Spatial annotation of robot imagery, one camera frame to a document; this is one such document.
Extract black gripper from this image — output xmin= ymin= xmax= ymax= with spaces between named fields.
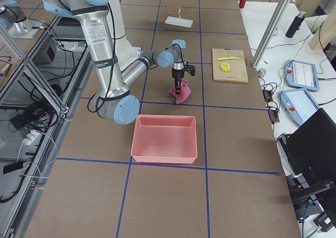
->
xmin=172 ymin=68 xmax=184 ymax=95

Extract pink cleaning cloth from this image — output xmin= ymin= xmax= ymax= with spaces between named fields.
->
xmin=169 ymin=80 xmax=192 ymax=105

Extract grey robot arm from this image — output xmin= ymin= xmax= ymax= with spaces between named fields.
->
xmin=43 ymin=0 xmax=186 ymax=125

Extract black water bottle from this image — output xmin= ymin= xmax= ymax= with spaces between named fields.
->
xmin=285 ymin=11 xmax=306 ymax=38

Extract yellow lemon slices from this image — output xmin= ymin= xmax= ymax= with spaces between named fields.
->
xmin=220 ymin=62 xmax=230 ymax=72

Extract pink plastic bin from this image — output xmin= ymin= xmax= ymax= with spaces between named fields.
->
xmin=131 ymin=115 xmax=198 ymax=164

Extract bamboo cutting board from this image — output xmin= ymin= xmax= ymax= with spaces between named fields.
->
xmin=212 ymin=48 xmax=249 ymax=83

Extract yellow plastic knife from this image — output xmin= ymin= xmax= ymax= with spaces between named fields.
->
xmin=217 ymin=57 xmax=240 ymax=61

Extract white rectangular tray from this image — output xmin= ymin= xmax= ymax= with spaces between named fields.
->
xmin=165 ymin=16 xmax=193 ymax=28

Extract wooden cloth rack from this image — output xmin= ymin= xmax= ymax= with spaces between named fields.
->
xmin=165 ymin=6 xmax=193 ymax=17

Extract small metal cylinder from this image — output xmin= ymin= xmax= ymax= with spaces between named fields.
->
xmin=258 ymin=68 xmax=267 ymax=78

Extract black usb hub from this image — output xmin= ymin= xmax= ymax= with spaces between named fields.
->
xmin=262 ymin=90 xmax=280 ymax=124

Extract near teach pendant tablet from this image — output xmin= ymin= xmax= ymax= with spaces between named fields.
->
xmin=279 ymin=88 xmax=320 ymax=126

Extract teach pendant tablet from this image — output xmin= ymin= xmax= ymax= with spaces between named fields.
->
xmin=279 ymin=88 xmax=320 ymax=126
xmin=284 ymin=60 xmax=319 ymax=92

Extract far teach pendant tablet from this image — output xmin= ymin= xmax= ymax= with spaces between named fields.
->
xmin=284 ymin=60 xmax=319 ymax=92

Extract black monitor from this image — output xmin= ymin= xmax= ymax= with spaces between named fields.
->
xmin=280 ymin=108 xmax=335 ymax=181

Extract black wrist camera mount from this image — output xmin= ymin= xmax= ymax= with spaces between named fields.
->
xmin=184 ymin=62 xmax=196 ymax=76

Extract aluminium frame post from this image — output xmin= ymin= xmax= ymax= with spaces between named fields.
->
xmin=251 ymin=0 xmax=291 ymax=68

